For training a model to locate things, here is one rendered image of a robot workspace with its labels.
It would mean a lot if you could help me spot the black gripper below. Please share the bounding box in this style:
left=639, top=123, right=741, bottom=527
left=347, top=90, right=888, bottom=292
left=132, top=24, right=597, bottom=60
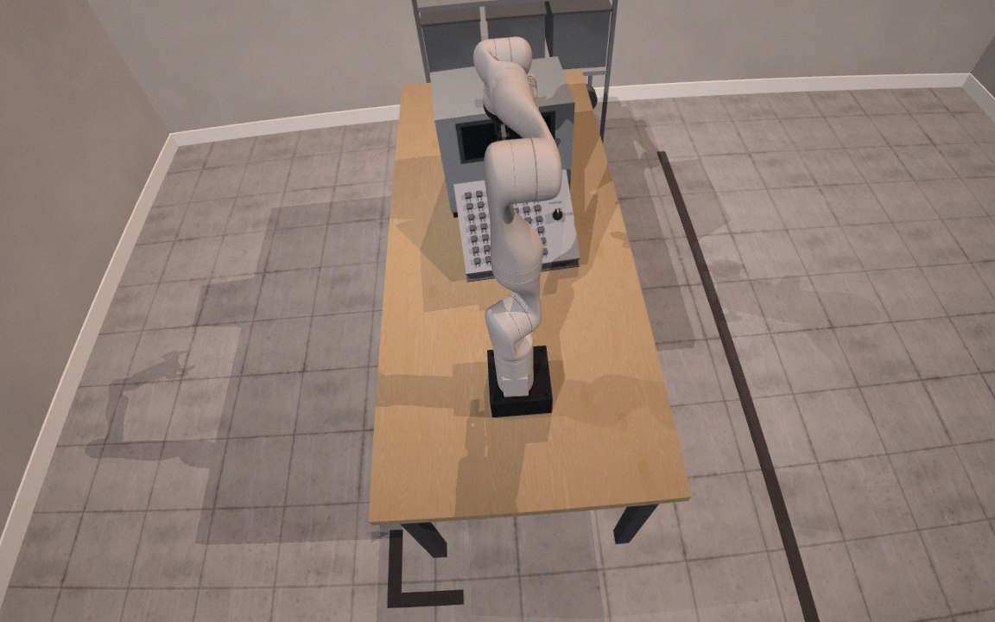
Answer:
left=484, top=105, right=510, bottom=142

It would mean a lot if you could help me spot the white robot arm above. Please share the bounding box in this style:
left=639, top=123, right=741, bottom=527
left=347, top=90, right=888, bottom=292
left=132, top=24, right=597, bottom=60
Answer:
left=473, top=37, right=562, bottom=397

